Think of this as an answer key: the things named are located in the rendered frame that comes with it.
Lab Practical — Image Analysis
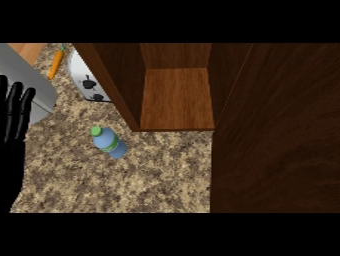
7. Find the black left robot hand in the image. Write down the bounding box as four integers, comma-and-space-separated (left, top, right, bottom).
0, 74, 37, 214

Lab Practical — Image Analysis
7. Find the blue water bottle green cap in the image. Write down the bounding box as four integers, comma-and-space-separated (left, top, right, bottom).
89, 125, 129, 160

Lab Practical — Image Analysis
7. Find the brown wooden cabinet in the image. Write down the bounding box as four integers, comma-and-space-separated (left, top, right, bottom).
71, 43, 255, 133

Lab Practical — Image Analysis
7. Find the dark brown cabinet door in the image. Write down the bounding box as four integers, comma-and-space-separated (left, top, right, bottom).
209, 43, 340, 214

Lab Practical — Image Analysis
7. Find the grey steel sink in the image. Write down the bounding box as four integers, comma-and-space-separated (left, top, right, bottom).
0, 43, 60, 126

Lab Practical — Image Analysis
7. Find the white toaster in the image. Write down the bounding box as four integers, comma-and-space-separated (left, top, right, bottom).
67, 49, 113, 103

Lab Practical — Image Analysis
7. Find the orange carrot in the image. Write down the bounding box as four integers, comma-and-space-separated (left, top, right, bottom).
48, 44, 67, 81

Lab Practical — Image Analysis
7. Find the pale wooden board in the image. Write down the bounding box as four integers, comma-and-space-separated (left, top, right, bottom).
8, 43, 49, 67

